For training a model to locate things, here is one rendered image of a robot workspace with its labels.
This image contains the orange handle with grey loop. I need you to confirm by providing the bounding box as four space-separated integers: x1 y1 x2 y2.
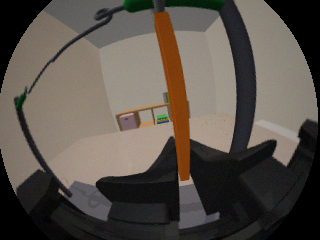
151 0 191 181

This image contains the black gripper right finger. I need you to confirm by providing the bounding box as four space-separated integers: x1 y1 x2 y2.
189 139 277 216

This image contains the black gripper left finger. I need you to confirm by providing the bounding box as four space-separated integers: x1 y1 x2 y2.
95 136 180 221

